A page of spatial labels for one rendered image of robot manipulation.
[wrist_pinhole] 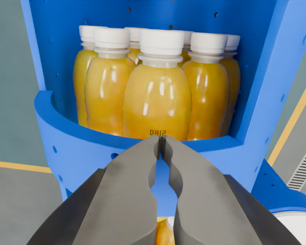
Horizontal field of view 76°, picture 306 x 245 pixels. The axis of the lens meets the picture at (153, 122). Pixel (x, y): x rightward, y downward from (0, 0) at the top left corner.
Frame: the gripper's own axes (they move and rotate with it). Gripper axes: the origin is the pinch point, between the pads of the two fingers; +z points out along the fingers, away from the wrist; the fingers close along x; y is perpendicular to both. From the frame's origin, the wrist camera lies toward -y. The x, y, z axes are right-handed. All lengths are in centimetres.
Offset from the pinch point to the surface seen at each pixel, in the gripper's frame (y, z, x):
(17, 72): 29, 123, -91
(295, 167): 98, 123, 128
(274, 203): 30.7, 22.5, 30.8
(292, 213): 30.6, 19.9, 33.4
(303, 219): 32, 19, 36
